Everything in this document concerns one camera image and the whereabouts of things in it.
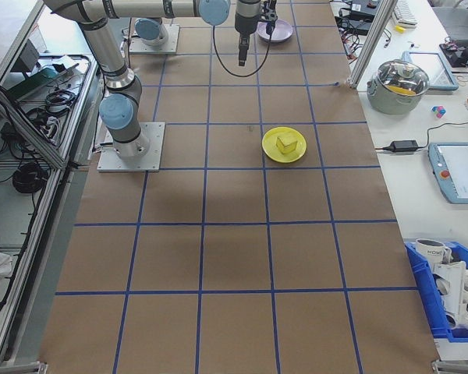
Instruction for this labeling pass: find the yellow foam block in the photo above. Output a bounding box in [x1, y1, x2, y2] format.
[275, 133, 300, 155]

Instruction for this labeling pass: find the purple plate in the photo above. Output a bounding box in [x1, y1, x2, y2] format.
[257, 19, 296, 44]

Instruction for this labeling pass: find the yellow plate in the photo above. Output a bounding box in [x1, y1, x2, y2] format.
[261, 126, 308, 164]

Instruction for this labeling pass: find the black electronics box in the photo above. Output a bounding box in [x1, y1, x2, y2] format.
[343, 19, 371, 35]

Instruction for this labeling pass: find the black box with white label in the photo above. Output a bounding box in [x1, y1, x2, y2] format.
[349, 1, 377, 19]

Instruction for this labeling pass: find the grey pot with glass lid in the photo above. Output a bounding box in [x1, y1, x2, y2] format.
[366, 58, 431, 116]

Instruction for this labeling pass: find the white keyboard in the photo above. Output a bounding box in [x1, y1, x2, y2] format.
[392, 0, 419, 29]

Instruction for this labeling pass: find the black power adapter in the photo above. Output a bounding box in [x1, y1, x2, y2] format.
[389, 139, 420, 153]

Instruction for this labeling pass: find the grey-blue teach pendant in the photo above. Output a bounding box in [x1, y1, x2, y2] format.
[401, 50, 460, 93]
[427, 141, 468, 205]

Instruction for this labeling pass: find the green board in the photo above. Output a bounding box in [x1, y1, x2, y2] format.
[8, 62, 81, 101]

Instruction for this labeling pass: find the white power strip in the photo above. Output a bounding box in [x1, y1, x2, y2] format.
[37, 115, 62, 138]

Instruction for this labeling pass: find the grey office chair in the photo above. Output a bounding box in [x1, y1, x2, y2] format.
[431, 0, 468, 40]

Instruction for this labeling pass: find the dark small monitor box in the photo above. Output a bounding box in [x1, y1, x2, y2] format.
[17, 40, 41, 72]

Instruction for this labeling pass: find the white printed mug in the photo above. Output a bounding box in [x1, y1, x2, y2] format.
[414, 238, 452, 270]

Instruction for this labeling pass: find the blue plastic bin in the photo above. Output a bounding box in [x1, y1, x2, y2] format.
[404, 240, 468, 340]

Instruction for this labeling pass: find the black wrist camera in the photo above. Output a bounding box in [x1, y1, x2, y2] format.
[262, 0, 278, 37]

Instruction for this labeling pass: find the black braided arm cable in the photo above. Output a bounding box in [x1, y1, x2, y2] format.
[211, 23, 274, 78]

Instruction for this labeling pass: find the white square base plate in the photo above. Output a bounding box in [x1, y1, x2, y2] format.
[129, 23, 180, 55]
[96, 122, 166, 173]

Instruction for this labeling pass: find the tangle of thin wires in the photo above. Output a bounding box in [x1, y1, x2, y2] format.
[339, 33, 364, 60]

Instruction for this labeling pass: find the aluminium profile post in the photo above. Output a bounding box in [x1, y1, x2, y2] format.
[349, 0, 399, 90]

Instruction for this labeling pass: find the black cable tangle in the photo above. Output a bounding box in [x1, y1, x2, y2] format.
[25, 87, 83, 129]

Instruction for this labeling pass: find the black adapter cable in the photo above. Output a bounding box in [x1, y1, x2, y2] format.
[374, 122, 468, 153]

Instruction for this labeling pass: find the V-shaped metal bar frame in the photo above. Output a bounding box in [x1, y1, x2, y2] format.
[0, 0, 102, 367]

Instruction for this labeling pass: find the coiled black cable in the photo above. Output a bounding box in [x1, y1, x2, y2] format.
[12, 162, 48, 195]

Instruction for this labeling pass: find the white flat plastic bracket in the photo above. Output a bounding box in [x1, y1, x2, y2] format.
[432, 259, 468, 319]

